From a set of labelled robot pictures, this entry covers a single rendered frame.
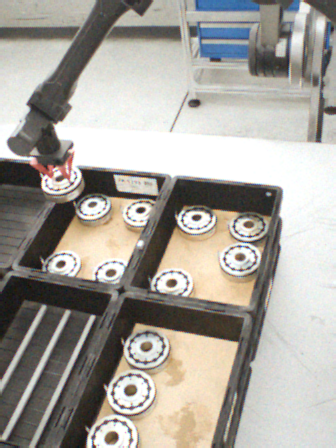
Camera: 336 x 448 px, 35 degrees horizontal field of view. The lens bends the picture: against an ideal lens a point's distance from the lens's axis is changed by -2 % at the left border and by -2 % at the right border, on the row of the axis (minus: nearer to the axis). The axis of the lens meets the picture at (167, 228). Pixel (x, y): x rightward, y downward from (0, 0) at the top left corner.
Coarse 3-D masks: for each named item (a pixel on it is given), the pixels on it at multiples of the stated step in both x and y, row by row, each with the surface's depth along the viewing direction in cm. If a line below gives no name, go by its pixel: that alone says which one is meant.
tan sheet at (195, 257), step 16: (176, 224) 148; (224, 224) 146; (176, 240) 144; (208, 240) 143; (224, 240) 142; (176, 256) 141; (192, 256) 140; (208, 256) 139; (192, 272) 136; (208, 272) 136; (208, 288) 132; (224, 288) 131; (240, 288) 131; (240, 304) 128
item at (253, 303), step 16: (176, 176) 147; (160, 208) 139; (272, 224) 130; (144, 240) 132; (272, 240) 129; (128, 288) 123; (256, 288) 118; (208, 304) 117; (224, 304) 116; (256, 304) 116
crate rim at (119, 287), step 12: (84, 168) 155; (96, 168) 154; (108, 168) 153; (168, 180) 146; (156, 204) 140; (36, 228) 140; (144, 228) 135; (24, 252) 135; (132, 252) 130; (132, 264) 127; (48, 276) 128; (60, 276) 128; (72, 276) 127; (108, 288) 124; (120, 288) 123
